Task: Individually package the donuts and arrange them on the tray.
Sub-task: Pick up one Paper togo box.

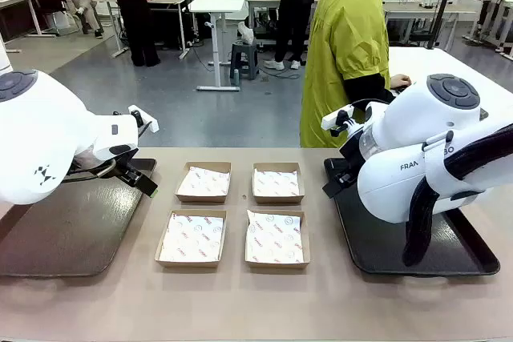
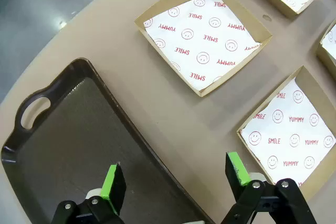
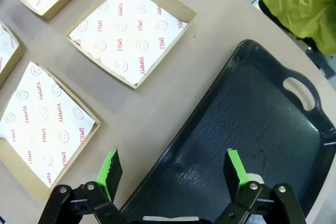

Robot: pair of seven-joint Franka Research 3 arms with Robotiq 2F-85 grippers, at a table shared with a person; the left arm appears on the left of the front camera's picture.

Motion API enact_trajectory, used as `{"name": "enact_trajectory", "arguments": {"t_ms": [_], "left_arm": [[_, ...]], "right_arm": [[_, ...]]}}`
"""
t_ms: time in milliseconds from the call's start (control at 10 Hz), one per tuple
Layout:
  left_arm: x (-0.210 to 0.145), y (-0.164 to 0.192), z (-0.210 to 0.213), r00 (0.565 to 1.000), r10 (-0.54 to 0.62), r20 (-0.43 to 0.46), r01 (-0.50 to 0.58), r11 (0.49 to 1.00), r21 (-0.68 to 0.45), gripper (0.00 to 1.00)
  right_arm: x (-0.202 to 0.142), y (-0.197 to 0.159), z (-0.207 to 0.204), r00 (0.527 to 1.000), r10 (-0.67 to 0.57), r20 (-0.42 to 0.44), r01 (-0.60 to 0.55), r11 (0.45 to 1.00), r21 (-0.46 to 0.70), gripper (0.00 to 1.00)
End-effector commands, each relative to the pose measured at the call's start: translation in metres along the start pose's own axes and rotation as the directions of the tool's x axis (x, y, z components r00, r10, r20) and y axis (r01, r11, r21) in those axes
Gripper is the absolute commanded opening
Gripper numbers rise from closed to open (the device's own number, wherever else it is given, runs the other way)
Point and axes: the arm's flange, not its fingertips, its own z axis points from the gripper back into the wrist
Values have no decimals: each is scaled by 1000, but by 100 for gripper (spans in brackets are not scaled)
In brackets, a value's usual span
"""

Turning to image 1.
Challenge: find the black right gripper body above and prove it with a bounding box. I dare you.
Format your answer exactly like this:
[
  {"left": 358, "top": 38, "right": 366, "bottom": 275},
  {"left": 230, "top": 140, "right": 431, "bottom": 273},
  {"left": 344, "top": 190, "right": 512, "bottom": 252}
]
[{"left": 334, "top": 133, "right": 366, "bottom": 195}]

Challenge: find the person in green jacket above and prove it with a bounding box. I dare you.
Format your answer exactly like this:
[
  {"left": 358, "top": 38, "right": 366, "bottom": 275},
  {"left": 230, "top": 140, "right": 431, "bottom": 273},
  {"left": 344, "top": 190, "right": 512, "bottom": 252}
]
[{"left": 299, "top": 0, "right": 390, "bottom": 149}]

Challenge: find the standing person in black clothes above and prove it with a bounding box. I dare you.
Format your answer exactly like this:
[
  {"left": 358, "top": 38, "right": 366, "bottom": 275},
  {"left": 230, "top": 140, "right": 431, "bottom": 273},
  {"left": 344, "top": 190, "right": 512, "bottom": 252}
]
[{"left": 111, "top": 0, "right": 162, "bottom": 67}]

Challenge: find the white height-adjustable desk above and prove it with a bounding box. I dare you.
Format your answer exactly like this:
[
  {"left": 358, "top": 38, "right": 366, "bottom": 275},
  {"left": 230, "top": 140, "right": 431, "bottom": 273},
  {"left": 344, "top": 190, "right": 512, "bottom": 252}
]
[{"left": 179, "top": 0, "right": 246, "bottom": 92}]

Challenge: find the grey plastic stool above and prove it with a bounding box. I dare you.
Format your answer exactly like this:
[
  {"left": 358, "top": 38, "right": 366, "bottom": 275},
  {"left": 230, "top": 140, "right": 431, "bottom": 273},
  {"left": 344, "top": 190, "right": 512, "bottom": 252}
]
[{"left": 229, "top": 40, "right": 261, "bottom": 81}]

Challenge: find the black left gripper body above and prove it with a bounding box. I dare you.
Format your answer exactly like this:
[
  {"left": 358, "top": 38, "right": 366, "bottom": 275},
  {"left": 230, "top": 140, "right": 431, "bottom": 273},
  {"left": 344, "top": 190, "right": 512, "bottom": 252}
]
[{"left": 114, "top": 157, "right": 142, "bottom": 187}]

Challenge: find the large white table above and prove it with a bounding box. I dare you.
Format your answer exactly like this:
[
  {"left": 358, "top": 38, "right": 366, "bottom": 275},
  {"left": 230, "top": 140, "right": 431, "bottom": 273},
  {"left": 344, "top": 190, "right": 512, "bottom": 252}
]
[{"left": 387, "top": 46, "right": 513, "bottom": 107}]

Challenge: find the white plastic bag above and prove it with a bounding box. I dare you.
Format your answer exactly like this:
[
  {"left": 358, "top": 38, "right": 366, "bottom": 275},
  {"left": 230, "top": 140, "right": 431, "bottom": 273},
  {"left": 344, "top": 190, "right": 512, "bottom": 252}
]
[{"left": 236, "top": 21, "right": 257, "bottom": 46}]

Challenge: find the black metal stand pole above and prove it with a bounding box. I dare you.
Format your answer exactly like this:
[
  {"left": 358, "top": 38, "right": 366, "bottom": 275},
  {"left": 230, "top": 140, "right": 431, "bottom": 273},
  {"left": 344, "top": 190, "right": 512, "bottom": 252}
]
[{"left": 426, "top": 0, "right": 463, "bottom": 50}]

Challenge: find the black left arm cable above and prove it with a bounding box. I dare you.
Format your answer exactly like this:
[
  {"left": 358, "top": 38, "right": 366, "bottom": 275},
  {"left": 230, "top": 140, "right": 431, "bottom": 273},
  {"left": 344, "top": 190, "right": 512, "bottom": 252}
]
[{"left": 59, "top": 159, "right": 118, "bottom": 183}]

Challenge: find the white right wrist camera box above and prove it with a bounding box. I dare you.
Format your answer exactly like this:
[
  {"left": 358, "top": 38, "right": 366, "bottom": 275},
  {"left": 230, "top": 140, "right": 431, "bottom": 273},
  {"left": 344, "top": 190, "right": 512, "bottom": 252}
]
[{"left": 321, "top": 104, "right": 356, "bottom": 137}]

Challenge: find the person's right forearm black sleeve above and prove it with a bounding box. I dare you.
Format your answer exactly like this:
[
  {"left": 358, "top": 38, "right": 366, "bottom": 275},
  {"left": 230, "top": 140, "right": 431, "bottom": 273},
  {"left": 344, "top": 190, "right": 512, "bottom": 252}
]
[{"left": 343, "top": 74, "right": 396, "bottom": 110}]

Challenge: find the brown cardboard food box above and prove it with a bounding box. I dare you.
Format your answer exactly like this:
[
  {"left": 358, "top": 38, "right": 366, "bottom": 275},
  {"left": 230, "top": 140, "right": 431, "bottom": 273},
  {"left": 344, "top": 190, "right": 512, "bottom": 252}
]
[
  {"left": 175, "top": 161, "right": 232, "bottom": 203},
  {"left": 244, "top": 209, "right": 312, "bottom": 270},
  {"left": 252, "top": 162, "right": 305, "bottom": 204},
  {"left": 155, "top": 209, "right": 228, "bottom": 269}
]

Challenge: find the standing person with white shoes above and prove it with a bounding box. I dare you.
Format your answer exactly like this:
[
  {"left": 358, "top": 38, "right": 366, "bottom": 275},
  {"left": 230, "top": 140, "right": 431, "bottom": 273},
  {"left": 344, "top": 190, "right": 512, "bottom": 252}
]
[{"left": 263, "top": 0, "right": 321, "bottom": 70}]

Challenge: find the black plastic tray with handles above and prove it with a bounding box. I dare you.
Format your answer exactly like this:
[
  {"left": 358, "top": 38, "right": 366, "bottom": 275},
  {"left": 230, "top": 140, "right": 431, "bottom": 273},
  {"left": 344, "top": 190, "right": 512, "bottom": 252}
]
[{"left": 323, "top": 156, "right": 501, "bottom": 277}]

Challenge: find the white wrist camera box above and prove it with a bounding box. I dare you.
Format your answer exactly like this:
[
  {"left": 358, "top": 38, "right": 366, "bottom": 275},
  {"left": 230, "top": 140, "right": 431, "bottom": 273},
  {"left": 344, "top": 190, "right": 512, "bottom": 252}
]
[
  {"left": 127, "top": 104, "right": 160, "bottom": 134},
  {"left": 321, "top": 104, "right": 356, "bottom": 137}
]

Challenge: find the white cylindrical air purifier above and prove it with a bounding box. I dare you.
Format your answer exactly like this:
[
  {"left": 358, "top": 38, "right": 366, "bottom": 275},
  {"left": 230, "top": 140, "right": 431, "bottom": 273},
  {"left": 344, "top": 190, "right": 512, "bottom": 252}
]
[{"left": 0, "top": 38, "right": 12, "bottom": 75}]

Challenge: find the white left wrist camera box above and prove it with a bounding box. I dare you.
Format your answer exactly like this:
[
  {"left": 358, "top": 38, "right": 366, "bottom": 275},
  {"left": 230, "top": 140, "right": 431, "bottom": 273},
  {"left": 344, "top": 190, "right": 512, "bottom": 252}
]
[{"left": 127, "top": 104, "right": 160, "bottom": 134}]

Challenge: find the brown plastic tray with handles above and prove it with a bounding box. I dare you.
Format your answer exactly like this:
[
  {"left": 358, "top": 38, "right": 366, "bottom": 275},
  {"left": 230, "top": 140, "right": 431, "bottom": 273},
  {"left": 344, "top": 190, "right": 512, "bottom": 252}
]
[{"left": 0, "top": 157, "right": 157, "bottom": 278}]

